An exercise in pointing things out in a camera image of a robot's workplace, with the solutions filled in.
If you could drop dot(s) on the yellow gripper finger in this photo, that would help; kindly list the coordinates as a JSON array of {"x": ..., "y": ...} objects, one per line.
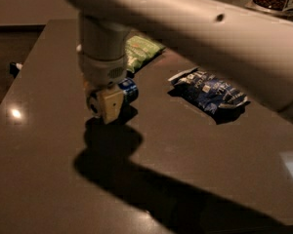
[{"x": 106, "y": 104}]

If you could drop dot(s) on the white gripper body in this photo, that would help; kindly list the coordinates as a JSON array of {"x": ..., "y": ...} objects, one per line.
[{"x": 103, "y": 72}]

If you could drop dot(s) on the blue pepsi can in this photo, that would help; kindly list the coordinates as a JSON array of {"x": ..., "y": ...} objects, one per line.
[{"x": 129, "y": 89}]

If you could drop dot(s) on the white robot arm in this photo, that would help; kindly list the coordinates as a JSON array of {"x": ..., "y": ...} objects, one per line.
[{"x": 254, "y": 50}]

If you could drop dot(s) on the green chip bag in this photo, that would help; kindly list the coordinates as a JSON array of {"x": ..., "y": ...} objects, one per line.
[{"x": 140, "y": 51}]

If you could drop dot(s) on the small black white object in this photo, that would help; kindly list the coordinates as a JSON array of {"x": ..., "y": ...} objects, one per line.
[{"x": 15, "y": 68}]

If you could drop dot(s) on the blue chip bag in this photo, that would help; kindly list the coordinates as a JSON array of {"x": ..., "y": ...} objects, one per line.
[{"x": 206, "y": 91}]

